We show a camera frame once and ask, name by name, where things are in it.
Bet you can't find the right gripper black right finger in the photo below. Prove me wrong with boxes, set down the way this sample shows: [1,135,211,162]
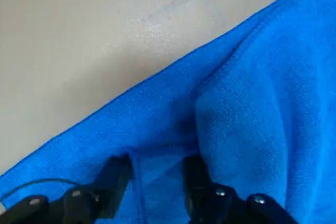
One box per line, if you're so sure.
[183,155,300,224]

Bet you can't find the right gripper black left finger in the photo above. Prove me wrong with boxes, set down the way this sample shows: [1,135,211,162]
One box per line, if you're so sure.
[0,155,134,224]

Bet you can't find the blue microfibre towel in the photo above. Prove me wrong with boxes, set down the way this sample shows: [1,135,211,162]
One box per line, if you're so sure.
[0,0,336,224]

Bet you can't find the thin black wire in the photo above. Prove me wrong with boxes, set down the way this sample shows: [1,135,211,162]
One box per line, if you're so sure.
[0,178,82,204]

